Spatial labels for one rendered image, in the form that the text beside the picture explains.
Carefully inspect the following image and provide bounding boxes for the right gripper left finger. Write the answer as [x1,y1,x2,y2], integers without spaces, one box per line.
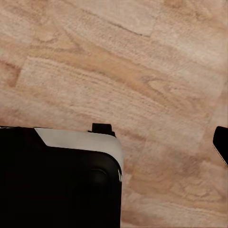
[0,126,25,183]

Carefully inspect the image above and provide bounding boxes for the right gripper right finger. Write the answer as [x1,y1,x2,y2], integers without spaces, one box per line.
[213,126,228,165]

